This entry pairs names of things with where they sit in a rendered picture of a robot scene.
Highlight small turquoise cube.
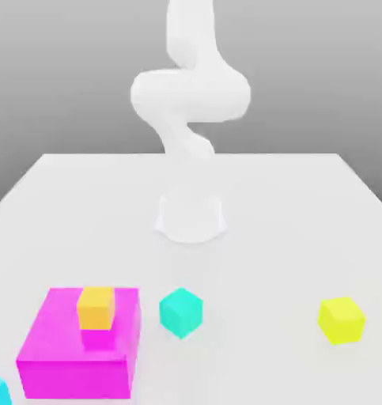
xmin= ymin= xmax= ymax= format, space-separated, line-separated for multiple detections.
xmin=158 ymin=286 xmax=204 ymax=340

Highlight small orange cube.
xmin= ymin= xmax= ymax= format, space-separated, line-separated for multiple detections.
xmin=77 ymin=286 xmax=116 ymax=331

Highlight small yellow cube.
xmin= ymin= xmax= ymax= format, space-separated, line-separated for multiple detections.
xmin=316 ymin=296 xmax=367 ymax=346

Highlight large magenta box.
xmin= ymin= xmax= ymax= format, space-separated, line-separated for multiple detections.
xmin=15 ymin=286 xmax=143 ymax=400

